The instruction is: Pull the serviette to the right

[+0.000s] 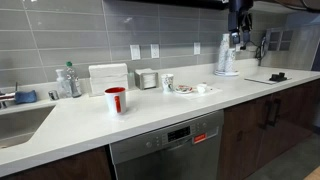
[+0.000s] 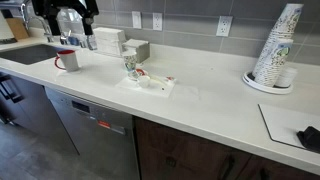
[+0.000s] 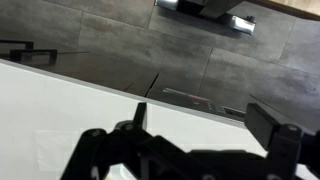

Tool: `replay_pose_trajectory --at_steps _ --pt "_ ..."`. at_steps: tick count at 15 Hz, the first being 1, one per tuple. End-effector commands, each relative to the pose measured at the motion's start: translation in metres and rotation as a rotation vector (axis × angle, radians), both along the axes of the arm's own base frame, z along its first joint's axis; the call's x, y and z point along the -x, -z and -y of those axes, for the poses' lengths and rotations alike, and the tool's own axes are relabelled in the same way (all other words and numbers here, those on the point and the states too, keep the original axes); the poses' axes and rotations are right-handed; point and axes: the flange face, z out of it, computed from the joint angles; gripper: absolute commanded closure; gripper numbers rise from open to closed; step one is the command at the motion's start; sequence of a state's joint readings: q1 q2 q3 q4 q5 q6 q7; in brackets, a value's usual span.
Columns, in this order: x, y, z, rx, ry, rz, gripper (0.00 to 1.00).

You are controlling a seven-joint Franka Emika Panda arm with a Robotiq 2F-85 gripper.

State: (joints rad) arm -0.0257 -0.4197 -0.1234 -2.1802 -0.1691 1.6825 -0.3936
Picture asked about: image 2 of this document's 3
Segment brown wooden cabinet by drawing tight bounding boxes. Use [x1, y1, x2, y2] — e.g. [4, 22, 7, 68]
[133, 115, 320, 180]

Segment white rectangular mat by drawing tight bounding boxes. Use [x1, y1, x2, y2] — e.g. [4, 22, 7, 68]
[257, 103, 320, 155]

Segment stack of white lids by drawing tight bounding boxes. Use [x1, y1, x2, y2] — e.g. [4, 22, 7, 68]
[274, 66, 298, 89]

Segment short stack patterned paper cups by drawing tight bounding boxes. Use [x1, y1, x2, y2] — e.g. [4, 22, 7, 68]
[262, 37, 295, 88]

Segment white plastic spoon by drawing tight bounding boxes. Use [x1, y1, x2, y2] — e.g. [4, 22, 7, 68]
[149, 74, 169, 87]

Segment dark grey cabinet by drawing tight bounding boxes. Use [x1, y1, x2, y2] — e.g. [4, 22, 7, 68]
[0, 70, 80, 156]

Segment patterned paper cup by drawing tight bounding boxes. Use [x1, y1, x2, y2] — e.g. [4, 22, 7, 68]
[121, 49, 139, 73]

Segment black cabinet handle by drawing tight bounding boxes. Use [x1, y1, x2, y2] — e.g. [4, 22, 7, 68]
[0, 74, 25, 104]

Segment round white tray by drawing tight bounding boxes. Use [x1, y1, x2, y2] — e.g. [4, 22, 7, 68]
[241, 70, 295, 95]

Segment stainless steel dishwasher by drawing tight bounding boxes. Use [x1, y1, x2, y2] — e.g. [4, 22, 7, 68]
[44, 86, 141, 180]

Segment dark kitchen sink basin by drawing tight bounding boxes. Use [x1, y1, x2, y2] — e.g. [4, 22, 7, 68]
[0, 44, 69, 66]

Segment small white cup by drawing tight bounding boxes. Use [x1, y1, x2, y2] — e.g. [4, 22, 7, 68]
[136, 75, 152, 89]

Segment white object with black base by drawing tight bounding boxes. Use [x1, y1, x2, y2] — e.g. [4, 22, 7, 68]
[0, 11, 18, 45]

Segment black object on mat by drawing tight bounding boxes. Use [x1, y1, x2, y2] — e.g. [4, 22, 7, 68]
[296, 125, 320, 152]

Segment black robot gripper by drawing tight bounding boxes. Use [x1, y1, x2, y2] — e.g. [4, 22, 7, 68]
[31, 0, 100, 37]

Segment dark curved cabinet handle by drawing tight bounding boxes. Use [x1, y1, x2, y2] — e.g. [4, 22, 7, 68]
[217, 154, 235, 180]

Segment stack of white napkins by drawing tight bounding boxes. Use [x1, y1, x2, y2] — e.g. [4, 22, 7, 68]
[92, 26, 127, 57]

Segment tall stack patterned paper cups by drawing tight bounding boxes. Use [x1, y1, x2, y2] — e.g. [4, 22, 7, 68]
[251, 3, 305, 83]

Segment white wall outlet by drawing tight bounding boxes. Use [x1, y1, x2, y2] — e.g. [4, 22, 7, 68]
[215, 15, 234, 38]
[152, 12, 164, 32]

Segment small blue object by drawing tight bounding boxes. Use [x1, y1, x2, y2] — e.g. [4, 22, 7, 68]
[67, 35, 82, 47]

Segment red and white small dish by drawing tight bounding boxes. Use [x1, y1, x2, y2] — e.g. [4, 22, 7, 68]
[127, 67, 148, 81]

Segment wooden cutting board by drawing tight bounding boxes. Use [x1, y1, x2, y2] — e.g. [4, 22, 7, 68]
[5, 17, 30, 41]

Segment large white napkin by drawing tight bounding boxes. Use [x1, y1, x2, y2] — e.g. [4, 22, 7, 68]
[115, 74, 177, 99]

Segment white mug with red interior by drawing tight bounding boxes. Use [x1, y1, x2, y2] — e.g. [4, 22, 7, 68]
[54, 49, 81, 73]

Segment white light switch plate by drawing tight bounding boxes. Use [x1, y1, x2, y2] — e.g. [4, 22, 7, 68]
[131, 10, 143, 30]

